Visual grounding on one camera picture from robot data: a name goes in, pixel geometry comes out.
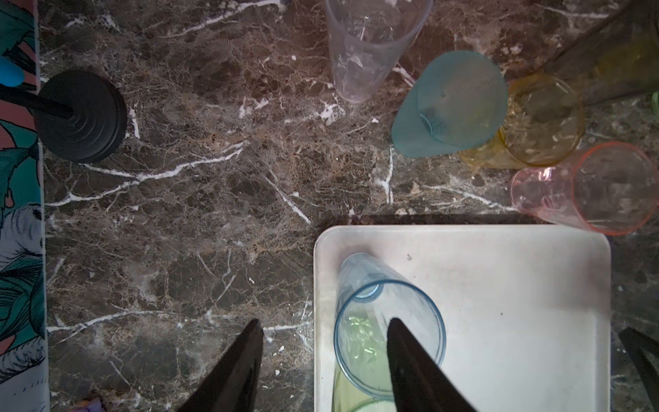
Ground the pink short glass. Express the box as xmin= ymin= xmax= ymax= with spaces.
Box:
xmin=510 ymin=142 xmax=658 ymax=236

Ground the light green translucent glass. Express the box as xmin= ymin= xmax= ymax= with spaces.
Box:
xmin=332 ymin=315 xmax=396 ymax=411

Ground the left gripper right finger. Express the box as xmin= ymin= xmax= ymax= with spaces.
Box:
xmin=387 ymin=318 xmax=475 ymax=412

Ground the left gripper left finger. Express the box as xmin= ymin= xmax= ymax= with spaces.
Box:
xmin=178 ymin=319 xmax=264 ymax=412

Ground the purple small toy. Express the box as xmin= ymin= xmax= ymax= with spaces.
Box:
xmin=70 ymin=397 xmax=106 ymax=412

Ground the toy microphone on black stand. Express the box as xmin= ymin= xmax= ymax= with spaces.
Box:
xmin=1 ymin=58 xmax=128 ymax=164

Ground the dark smoky tall glass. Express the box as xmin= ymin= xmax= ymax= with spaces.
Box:
xmin=542 ymin=1 xmax=658 ymax=106

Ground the teal frosted glass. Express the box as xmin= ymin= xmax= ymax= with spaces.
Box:
xmin=391 ymin=51 xmax=508 ymax=158

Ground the amber short glass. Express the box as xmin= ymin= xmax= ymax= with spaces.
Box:
xmin=458 ymin=74 xmax=585 ymax=169

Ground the beige rectangular tray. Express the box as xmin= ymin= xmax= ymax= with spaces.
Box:
xmin=314 ymin=224 xmax=611 ymax=411

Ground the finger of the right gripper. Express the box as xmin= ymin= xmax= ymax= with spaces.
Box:
xmin=619 ymin=327 xmax=658 ymax=411

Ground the green short glass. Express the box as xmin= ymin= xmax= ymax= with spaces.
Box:
xmin=651 ymin=92 xmax=659 ymax=117

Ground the clear tall glass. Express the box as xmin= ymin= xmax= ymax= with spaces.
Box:
xmin=323 ymin=0 xmax=433 ymax=103

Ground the grey-blue translucent glass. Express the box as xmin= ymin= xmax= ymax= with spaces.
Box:
xmin=333 ymin=252 xmax=446 ymax=400

